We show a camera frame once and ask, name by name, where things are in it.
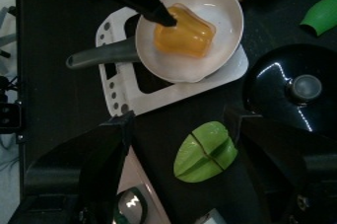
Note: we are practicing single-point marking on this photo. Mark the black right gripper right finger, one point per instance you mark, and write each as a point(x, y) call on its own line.
point(285, 168)

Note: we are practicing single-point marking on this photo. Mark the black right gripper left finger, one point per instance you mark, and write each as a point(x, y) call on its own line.
point(79, 168)

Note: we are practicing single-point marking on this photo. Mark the pink toy plate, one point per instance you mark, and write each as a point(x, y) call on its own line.
point(136, 175)

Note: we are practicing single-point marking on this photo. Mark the toy sushi roll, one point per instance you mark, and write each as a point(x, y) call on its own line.
point(132, 205)

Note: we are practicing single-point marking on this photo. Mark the yellow bell pepper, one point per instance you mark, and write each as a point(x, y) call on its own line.
point(184, 37)

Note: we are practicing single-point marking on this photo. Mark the green toy cabbage leaf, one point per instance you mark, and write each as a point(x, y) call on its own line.
point(197, 162)

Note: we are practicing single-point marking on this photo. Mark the black pot lid gray knob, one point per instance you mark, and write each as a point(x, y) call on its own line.
point(272, 96)

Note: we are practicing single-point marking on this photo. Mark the black box off table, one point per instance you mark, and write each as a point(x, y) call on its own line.
point(8, 117)

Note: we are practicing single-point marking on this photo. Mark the white kitchen scale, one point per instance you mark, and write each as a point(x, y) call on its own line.
point(132, 99)

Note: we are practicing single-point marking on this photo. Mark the gray metal chair leg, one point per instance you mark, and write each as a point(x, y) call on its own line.
point(7, 39)

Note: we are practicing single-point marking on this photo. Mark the green toy vegetable piece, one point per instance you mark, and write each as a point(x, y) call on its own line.
point(322, 14)

